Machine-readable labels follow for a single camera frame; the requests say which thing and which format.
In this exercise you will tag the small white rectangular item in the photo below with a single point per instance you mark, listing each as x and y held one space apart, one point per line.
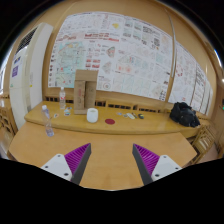
130 116

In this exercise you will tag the black bag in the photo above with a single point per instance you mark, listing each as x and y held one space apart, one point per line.
184 115

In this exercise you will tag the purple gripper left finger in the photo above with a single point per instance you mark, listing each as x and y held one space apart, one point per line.
71 166

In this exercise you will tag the wooden chair left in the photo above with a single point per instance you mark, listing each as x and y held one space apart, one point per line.
7 120

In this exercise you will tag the small dark round item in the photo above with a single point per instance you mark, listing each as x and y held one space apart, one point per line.
141 116

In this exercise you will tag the clear plastic water bottle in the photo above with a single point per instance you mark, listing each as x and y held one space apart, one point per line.
47 121

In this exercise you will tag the right wall poster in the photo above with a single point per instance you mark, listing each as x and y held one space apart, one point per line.
190 84

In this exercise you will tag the brown cardboard box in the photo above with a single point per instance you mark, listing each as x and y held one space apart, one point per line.
84 90

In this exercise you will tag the wooden chair right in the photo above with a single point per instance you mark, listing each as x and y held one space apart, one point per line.
204 145

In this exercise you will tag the wooden chair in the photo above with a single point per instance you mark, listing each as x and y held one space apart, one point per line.
204 145
7 120

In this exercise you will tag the white cup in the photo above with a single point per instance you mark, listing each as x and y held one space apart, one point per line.
92 115

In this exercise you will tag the large wall poster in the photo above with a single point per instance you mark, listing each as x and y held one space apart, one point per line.
131 56

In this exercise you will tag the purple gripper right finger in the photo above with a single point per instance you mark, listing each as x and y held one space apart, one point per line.
151 166

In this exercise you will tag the blue sticker card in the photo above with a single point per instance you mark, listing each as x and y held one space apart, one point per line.
67 112

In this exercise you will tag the red round coaster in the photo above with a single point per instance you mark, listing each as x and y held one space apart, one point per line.
110 121

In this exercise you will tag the red-labelled water bottle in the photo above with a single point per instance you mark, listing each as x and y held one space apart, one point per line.
62 96

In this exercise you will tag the white air conditioner cabinet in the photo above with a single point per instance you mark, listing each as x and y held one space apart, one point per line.
25 86

